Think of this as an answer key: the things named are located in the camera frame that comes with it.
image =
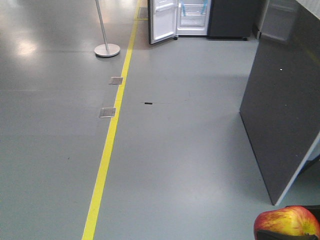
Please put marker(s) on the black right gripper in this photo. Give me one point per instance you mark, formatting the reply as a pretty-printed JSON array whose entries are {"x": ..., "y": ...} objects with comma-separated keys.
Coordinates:
[{"x": 304, "y": 215}]

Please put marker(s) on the red yellow apple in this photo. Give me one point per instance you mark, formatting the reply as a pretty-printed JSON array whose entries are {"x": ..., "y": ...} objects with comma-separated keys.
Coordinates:
[{"x": 284, "y": 221}]

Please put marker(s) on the fridge door white inside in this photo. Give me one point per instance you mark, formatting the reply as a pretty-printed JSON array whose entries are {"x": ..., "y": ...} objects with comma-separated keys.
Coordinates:
[{"x": 162, "y": 20}]

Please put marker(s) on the dark grey fridge body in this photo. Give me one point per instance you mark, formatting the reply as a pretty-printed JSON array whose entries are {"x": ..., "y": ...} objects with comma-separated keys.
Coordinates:
[{"x": 222, "y": 19}]

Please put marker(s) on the dark speckled kitchen counter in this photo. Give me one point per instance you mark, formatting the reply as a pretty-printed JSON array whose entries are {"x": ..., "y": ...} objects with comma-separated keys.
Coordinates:
[{"x": 280, "y": 108}]

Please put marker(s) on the metal floor plate near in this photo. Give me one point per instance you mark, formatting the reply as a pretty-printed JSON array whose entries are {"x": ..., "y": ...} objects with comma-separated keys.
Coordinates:
[{"x": 107, "y": 112}]

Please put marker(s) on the metal floor plate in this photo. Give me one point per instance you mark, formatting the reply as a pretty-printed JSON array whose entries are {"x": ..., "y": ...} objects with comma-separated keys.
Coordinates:
[
  {"x": 107, "y": 112},
  {"x": 116, "y": 80}
]

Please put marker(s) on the metal floor plate far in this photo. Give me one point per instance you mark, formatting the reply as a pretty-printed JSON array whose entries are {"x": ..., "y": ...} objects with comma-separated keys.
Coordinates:
[{"x": 116, "y": 80}]

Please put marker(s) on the blue tape middle shelf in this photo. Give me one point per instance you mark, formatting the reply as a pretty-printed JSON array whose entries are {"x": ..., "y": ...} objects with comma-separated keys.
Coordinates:
[{"x": 204, "y": 7}]

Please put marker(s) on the blue tape shelf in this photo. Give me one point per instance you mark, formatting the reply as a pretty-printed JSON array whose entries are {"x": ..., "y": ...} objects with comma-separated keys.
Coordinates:
[
  {"x": 204, "y": 7},
  {"x": 183, "y": 8}
]

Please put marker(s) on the silver sign stand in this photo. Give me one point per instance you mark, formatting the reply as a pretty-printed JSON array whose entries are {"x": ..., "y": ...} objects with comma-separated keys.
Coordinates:
[{"x": 105, "y": 50}]

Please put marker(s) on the blue tape top shelf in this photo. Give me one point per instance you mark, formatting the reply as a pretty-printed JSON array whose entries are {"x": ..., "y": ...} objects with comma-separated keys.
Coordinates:
[{"x": 183, "y": 8}]

